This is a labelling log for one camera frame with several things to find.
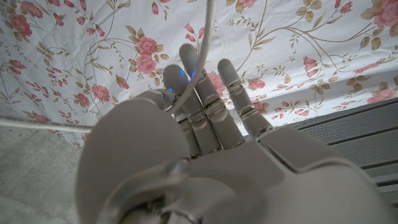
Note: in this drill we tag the floral backdrop cloth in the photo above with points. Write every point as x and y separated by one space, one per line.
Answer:
93 46

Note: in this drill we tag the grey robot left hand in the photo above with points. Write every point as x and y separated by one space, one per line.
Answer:
217 180

